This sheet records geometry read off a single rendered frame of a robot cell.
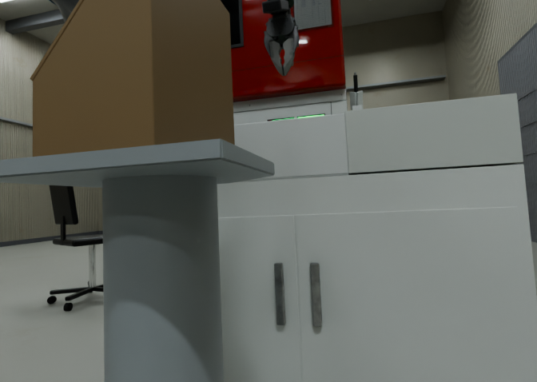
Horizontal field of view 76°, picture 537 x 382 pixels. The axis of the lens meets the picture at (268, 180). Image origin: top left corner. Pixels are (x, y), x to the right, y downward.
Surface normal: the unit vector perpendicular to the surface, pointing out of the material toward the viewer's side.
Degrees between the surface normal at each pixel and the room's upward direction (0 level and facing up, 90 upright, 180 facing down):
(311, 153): 90
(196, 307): 90
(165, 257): 90
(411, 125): 90
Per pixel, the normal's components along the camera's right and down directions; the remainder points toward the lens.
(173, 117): 0.97, -0.06
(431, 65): -0.25, -0.06
